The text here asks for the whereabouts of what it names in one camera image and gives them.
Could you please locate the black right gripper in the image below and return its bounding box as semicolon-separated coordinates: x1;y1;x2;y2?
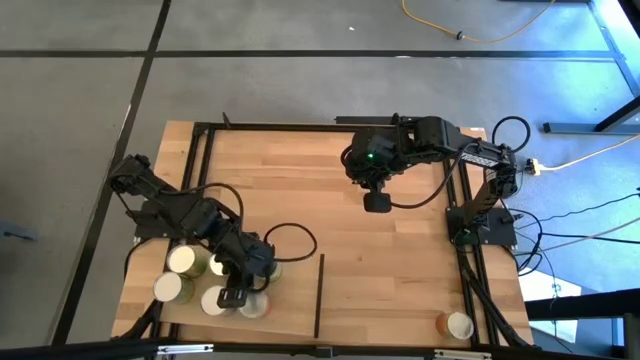
342;128;415;194

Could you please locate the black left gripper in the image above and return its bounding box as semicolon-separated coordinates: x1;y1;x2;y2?
214;229;276;294

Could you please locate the orange labelled tin can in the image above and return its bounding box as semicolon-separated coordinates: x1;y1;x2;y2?
238;292;272;320
435;311;475;341

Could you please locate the blue labelled tin can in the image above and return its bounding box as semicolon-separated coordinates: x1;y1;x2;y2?
200;284;236;317

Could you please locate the black bar device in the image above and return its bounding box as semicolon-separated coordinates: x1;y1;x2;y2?
334;114;401;126

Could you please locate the white sheet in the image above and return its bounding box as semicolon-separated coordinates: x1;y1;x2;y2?
518;269;584;344

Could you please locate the black beam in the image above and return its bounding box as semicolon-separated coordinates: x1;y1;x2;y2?
524;288;640;321

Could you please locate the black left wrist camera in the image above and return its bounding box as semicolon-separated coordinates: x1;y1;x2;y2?
217;287;250;309

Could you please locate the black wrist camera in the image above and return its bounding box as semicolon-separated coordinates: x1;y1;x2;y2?
217;287;250;309
363;192;393;214

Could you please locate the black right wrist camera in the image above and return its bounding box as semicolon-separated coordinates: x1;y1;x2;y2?
363;192;393;214

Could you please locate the black right camera cable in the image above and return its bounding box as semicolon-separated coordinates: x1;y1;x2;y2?
389;144;469;210

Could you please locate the black camera cable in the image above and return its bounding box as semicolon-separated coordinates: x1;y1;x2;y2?
389;144;469;210
249;222;319;294

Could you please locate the black left camera cable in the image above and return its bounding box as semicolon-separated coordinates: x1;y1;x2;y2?
249;222;319;294

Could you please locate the black aluminium table frame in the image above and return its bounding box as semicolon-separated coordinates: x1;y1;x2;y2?
112;112;534;359

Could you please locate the silver bracket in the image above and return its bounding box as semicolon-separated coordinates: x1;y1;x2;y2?
433;348;494;360
157;343;215;355

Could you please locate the yellow cable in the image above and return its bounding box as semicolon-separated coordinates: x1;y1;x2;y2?
401;0;557;45

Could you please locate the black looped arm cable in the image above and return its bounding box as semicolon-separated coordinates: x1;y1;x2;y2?
489;114;532;151

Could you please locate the beige cable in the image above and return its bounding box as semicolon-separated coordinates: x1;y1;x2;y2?
542;133;640;171
514;215;640;257

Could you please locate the black desk leg frame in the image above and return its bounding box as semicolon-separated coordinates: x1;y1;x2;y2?
543;94;640;136

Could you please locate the thin black cable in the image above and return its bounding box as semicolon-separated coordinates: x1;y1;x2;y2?
519;192;640;224
539;231;640;246

